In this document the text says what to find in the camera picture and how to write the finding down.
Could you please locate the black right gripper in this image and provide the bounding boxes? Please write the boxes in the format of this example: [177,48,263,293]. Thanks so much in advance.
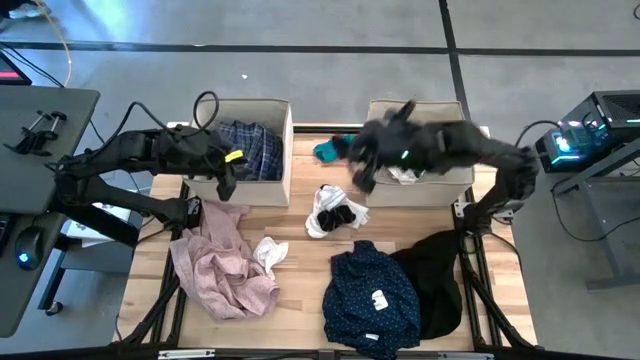
[332,99,436,195]

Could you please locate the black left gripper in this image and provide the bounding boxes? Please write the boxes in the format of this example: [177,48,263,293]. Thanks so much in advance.
[217,148,256,202]

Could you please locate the teal sock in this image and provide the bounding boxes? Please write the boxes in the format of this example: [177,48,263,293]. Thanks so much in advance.
[313,134,357,164]

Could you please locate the blue plaid shirt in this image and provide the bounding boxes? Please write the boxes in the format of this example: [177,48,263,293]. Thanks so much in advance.
[214,119,284,182]

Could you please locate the white grey striped sock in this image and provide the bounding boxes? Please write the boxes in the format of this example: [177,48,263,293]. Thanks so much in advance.
[252,236,290,281]

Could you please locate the pink garment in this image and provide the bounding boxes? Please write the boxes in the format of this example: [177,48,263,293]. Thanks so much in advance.
[168,199,280,321]

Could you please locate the black garment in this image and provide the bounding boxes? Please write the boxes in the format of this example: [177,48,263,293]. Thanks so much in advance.
[389,229,464,341]

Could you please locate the navy dotted shirt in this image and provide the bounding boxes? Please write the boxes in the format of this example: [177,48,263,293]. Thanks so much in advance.
[322,239,422,360]

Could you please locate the beige fabric storage bin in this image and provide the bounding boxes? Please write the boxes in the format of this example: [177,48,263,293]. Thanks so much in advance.
[182,98,294,208]
[364,99,475,208]

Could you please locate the white cardboard box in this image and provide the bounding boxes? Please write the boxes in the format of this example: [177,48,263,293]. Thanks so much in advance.
[64,199,144,249]

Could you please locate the grey desk top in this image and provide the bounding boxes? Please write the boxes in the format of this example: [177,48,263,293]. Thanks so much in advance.
[0,85,101,216]

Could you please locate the black clamp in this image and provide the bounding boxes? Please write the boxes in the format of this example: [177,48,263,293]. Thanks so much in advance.
[3,110,68,157]

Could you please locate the black computer mouse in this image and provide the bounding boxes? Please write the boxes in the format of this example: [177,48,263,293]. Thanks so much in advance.
[13,225,46,272]

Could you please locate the black computer case with lights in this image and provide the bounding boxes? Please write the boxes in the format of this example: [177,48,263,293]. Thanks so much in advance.
[533,89,640,175]

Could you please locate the dark grey desk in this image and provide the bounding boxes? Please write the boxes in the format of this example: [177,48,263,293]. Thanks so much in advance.
[0,212,66,339]

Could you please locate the black monitor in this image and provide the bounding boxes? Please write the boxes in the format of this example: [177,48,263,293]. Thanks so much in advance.
[0,49,33,87]

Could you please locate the grey metal stand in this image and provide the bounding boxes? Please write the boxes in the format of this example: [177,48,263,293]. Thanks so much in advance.
[549,142,640,291]

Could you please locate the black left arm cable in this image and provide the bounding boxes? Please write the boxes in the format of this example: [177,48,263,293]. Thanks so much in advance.
[89,90,221,166]

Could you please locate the dark desk support frame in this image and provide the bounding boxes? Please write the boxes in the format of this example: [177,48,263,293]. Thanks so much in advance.
[37,199,141,317]

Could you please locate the black desk cable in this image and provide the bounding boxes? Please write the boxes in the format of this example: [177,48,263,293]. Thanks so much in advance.
[88,119,109,146]

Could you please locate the black metal frame struts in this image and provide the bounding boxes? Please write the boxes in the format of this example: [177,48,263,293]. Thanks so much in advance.
[452,199,534,350]
[119,227,189,347]

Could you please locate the black frame bar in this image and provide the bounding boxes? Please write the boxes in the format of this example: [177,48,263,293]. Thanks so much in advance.
[0,343,640,360]

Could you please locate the silver metal bracket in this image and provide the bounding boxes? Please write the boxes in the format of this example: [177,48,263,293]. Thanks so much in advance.
[157,348,216,360]

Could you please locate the yellow cable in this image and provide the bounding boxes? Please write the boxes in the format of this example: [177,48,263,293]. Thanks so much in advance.
[32,0,74,89]

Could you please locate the black floor cable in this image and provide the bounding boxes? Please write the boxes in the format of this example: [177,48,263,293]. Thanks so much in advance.
[0,42,66,89]
[552,177,640,244]

